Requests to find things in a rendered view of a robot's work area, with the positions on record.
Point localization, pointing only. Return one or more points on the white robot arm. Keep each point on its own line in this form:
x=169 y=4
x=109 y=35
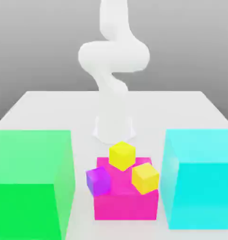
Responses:
x=114 y=56

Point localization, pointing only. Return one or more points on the small lemon yellow cube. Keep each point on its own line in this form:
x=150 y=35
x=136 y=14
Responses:
x=121 y=156

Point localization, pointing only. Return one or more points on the small purple cube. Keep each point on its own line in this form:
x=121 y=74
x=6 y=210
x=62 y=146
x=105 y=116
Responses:
x=98 y=181

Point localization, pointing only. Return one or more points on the small golden yellow cube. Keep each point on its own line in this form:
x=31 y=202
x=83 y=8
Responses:
x=145 y=178

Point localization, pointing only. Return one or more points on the large magenta box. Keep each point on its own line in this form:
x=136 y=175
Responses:
x=125 y=204

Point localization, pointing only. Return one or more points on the large green box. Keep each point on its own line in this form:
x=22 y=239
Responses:
x=27 y=168

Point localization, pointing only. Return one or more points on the large cyan box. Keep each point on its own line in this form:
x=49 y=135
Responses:
x=200 y=178

